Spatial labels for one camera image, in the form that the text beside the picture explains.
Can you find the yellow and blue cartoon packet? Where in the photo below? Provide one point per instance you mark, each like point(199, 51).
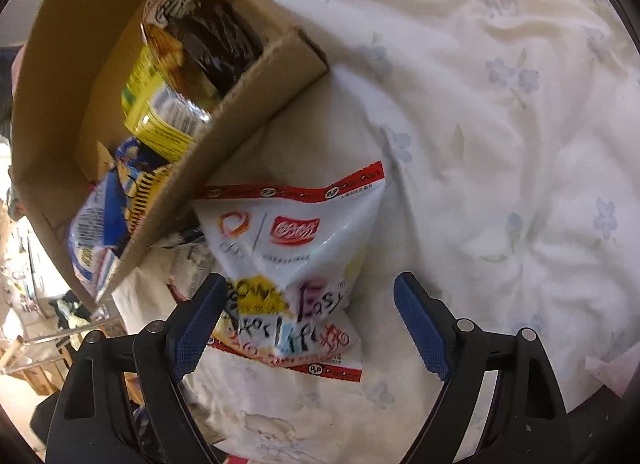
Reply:
point(132, 179)

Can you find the brown cardboard box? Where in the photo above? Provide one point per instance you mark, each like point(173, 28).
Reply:
point(65, 44)

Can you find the yellow snack packet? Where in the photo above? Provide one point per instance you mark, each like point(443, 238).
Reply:
point(150, 124)

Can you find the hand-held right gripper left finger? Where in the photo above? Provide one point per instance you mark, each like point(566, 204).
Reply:
point(197, 329)

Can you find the wooden chair frame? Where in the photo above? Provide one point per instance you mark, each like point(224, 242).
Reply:
point(30, 364)

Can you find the white cartoon bar packet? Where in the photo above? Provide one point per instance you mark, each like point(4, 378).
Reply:
point(192, 264)

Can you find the brown and white snack packet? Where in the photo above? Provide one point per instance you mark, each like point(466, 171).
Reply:
point(215, 44)

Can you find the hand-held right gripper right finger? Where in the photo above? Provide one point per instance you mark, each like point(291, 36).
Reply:
point(420, 329)

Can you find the white floral bed sheet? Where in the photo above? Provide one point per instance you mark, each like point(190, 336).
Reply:
point(475, 144)

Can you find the blue and white snack packet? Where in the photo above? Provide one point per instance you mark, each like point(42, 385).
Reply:
point(90, 234)

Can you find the white red-edged snack packet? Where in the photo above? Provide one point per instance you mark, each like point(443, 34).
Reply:
point(290, 254)

